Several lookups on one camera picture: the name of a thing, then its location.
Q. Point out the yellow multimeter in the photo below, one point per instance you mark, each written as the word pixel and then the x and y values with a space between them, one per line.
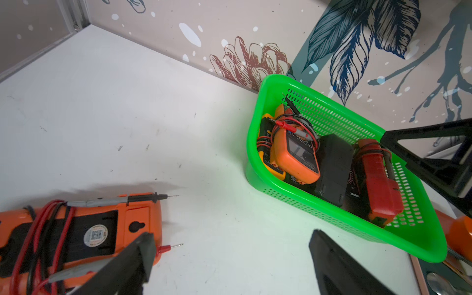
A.
pixel 264 145

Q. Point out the large orange multimeter face down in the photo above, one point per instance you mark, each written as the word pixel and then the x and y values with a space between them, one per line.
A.
pixel 61 246

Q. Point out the orange bowl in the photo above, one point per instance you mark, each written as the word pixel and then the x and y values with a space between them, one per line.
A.
pixel 458 233

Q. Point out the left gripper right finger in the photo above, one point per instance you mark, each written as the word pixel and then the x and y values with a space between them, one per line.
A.
pixel 338 273

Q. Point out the white handled spoon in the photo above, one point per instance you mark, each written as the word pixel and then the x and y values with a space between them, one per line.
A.
pixel 440 285

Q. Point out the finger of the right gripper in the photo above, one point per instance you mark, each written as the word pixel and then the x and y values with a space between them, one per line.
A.
pixel 450 178

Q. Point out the red multimeter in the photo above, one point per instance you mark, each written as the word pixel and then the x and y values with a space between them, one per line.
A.
pixel 379 190

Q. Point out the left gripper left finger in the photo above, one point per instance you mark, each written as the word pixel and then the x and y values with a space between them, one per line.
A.
pixel 126 273

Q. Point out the black multimeter face down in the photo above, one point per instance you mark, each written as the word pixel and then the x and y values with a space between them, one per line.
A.
pixel 334 161

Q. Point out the pink tray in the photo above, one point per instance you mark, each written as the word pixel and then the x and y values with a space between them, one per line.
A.
pixel 423 287

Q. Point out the orange multimeter with leads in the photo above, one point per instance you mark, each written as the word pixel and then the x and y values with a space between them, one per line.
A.
pixel 294 146

